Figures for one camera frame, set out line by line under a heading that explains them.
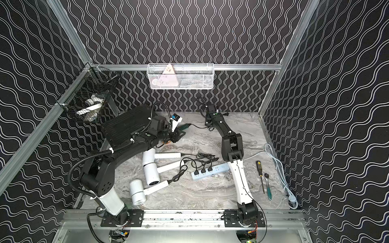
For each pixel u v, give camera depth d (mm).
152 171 849
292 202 817
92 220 689
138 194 767
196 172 861
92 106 764
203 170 870
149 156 898
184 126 1071
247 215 649
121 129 1068
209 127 1026
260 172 895
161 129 732
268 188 838
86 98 921
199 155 953
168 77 899
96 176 468
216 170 885
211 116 870
